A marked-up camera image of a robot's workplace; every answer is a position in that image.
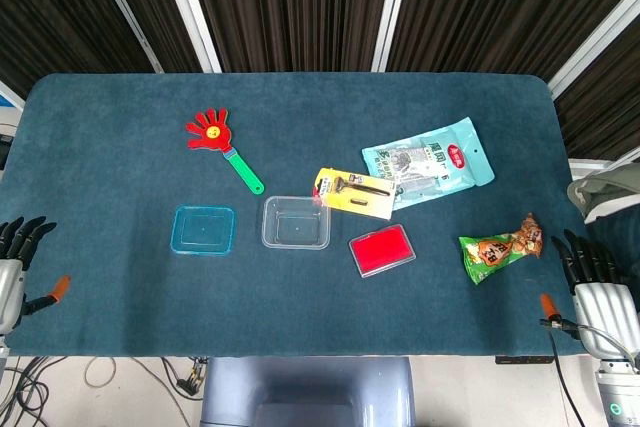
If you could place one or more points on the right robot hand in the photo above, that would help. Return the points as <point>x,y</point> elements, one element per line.
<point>602,312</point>

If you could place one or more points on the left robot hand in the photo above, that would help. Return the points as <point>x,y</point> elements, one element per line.
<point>10,292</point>

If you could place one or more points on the blue plastic tray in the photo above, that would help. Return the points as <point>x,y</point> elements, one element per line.
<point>202,231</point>

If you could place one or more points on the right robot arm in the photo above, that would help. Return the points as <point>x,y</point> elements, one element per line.
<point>620,392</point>

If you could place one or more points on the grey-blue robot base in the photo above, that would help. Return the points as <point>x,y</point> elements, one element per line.
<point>305,392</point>

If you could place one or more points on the clear plastic tray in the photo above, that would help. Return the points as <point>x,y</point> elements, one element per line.
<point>296,224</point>

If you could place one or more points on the green snack bag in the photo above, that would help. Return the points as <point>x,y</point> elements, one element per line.
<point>492,254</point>

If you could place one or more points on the grey-green jacket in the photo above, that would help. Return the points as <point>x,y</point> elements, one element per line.
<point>607,187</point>

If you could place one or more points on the black device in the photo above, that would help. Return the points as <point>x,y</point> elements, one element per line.
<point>5,152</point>

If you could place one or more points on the teal table cloth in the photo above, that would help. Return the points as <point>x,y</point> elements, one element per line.
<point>125,172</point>

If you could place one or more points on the white and blue board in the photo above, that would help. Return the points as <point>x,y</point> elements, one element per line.
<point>10,97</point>

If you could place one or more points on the black plug adapter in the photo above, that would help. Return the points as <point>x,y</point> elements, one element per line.
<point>190,382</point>

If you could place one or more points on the light blue wipes bag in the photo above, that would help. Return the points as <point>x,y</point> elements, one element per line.
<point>440,159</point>

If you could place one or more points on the red ink pad case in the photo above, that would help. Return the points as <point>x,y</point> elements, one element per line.
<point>382,251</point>

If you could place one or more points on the red hand clapper toy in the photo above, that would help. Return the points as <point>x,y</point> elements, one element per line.
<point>212,133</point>

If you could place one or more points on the razor on yellow card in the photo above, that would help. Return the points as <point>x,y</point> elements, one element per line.
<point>357,194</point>

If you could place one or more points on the black table bracket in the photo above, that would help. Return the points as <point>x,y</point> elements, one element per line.
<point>525,360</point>

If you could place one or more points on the white metal frame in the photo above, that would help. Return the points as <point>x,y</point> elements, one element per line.
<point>595,161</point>

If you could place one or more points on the white partition post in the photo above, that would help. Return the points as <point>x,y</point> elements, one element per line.
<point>187,7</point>
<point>122,7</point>
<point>397,7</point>
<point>595,39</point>

